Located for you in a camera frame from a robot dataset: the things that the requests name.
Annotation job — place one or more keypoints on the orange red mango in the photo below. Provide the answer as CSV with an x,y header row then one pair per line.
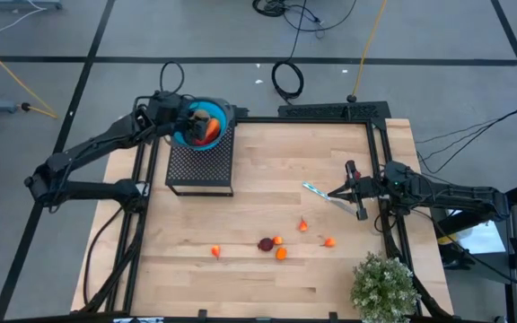
x,y
213,130

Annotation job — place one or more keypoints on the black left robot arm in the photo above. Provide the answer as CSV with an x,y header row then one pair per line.
x,y
97,142

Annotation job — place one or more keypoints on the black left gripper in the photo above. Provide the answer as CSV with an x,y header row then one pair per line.
x,y
169,114

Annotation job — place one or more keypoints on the silver aluminium bar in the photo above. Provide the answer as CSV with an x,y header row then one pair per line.
x,y
151,320

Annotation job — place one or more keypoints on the dark red pomegranate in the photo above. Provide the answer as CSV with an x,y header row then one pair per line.
x,y
265,245

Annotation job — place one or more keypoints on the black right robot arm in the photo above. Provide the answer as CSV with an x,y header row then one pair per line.
x,y
456,199

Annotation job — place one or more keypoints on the black edge clip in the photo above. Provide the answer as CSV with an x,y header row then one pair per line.
x,y
202,314
332,316

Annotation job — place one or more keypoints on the dark red round fruit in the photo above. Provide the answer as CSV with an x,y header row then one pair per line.
x,y
357,174

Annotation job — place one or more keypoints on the blue grey collapsible colander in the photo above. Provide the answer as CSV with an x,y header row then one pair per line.
x,y
223,117

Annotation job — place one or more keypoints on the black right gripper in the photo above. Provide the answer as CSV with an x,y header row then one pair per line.
x,y
374,190

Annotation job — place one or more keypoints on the black mesh shelf riser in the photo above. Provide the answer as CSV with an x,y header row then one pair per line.
x,y
200,170

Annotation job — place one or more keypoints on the black rectangular frame bracket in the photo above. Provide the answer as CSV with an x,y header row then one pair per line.
x,y
240,112

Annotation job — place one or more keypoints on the white green potted plant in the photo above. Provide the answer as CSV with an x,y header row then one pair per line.
x,y
384,287

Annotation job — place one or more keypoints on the white sheet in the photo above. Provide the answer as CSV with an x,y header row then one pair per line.
x,y
478,238

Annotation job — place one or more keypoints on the black perforated frame panel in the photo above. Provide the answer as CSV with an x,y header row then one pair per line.
x,y
330,110

